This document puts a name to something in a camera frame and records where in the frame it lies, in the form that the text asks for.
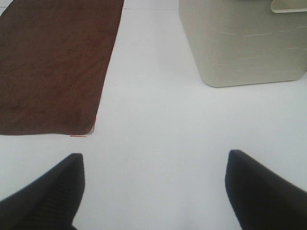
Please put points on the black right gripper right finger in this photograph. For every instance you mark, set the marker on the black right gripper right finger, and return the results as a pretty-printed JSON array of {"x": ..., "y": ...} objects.
[{"x": 261, "y": 199}]

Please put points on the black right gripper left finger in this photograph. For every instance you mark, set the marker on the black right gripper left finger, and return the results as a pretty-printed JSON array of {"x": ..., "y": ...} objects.
[{"x": 48, "y": 203}]

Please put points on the brown towel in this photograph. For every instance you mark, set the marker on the brown towel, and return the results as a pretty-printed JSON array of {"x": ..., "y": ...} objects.
[{"x": 54, "y": 56}]

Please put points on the beige plastic bin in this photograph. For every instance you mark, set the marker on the beige plastic bin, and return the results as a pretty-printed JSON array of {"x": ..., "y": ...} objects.
[{"x": 243, "y": 42}]

